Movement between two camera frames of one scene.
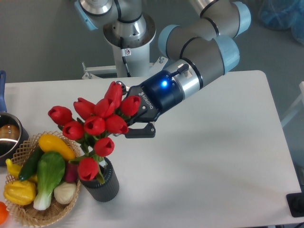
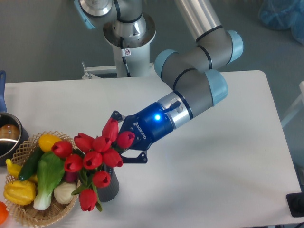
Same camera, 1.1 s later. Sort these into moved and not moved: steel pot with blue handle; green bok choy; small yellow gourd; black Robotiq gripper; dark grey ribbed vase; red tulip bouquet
Moved: red tulip bouquet; black Robotiq gripper
Not moved: dark grey ribbed vase; small yellow gourd; steel pot with blue handle; green bok choy
